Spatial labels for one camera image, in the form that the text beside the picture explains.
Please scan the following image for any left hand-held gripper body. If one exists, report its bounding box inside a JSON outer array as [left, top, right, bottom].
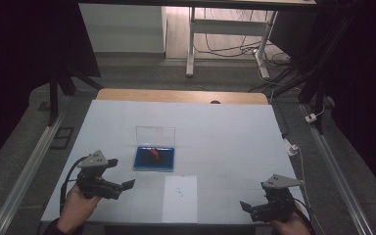
[[76, 149, 123, 201]]

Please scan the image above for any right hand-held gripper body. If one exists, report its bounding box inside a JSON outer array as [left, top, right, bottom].
[[250, 173, 306, 223]]

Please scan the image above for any blue ink pad box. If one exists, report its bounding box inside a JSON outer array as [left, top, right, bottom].
[[132, 125, 176, 173]]

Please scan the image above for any red stamp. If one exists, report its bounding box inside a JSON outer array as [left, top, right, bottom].
[[149, 147, 161, 162]]

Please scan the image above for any white paper sheet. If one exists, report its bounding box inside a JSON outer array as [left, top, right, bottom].
[[162, 174, 199, 224]]

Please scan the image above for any person's right hand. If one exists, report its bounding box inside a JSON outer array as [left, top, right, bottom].
[[270, 202, 311, 235]]

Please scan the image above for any person's left hand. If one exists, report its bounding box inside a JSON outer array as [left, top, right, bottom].
[[56, 184, 102, 234]]

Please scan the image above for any white table cover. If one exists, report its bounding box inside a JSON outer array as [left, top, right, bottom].
[[40, 99, 307, 226]]

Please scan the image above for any black stand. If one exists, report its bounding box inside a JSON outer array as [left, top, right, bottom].
[[46, 63, 105, 127], [273, 13, 360, 135]]

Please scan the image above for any white cabinet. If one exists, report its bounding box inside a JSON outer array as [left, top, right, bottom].
[[78, 3, 168, 54]]

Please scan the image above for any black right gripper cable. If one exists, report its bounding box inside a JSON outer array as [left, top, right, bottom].
[[293, 196, 315, 231]]

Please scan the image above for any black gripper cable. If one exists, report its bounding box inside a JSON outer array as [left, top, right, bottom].
[[293, 196, 315, 231], [59, 156, 90, 214]]

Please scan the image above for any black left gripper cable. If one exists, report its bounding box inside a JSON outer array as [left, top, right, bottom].
[[59, 156, 90, 214]]

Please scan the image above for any white adapter with cable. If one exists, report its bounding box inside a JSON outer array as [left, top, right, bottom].
[[283, 138, 307, 184]]

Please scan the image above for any black floor frame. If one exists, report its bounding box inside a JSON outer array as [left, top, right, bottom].
[[49, 126, 75, 151]]

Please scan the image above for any metal floor rail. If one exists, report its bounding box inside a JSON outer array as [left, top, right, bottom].
[[0, 114, 67, 235], [299, 103, 375, 235]]

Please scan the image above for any white plug with cable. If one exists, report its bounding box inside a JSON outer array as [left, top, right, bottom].
[[305, 105, 327, 124]]

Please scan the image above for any bundle of floor cables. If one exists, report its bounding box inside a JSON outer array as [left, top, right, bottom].
[[194, 8, 305, 94]]

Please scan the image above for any white desk frame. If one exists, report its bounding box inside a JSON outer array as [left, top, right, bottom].
[[185, 6, 279, 80]]

